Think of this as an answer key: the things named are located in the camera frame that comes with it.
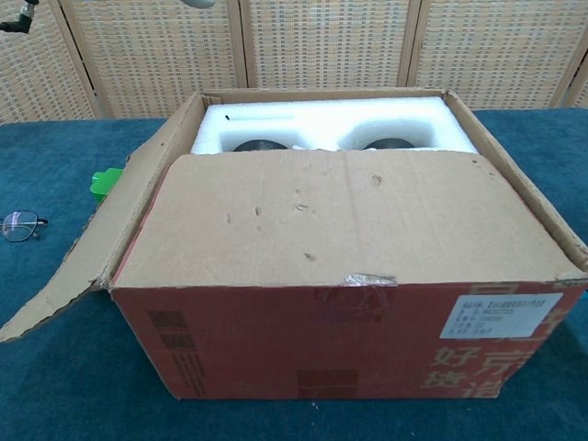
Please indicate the large red cardboard box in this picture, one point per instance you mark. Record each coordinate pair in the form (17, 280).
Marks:
(321, 220)

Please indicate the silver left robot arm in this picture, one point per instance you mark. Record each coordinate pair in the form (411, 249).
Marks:
(198, 3)

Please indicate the black round item in foam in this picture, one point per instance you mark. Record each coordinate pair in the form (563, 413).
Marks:
(390, 143)
(259, 146)

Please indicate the white foam packing insert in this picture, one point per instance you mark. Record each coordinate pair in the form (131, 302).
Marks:
(321, 121)

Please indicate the green and blue toy block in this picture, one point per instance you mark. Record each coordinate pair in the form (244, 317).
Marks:
(105, 181)

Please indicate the woven rattan folding screen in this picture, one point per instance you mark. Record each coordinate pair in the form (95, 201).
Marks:
(161, 50)

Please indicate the teal blue table cloth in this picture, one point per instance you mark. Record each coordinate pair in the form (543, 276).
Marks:
(55, 376)

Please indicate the thin metal frame eyeglasses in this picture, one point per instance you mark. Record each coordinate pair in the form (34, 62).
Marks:
(18, 226)

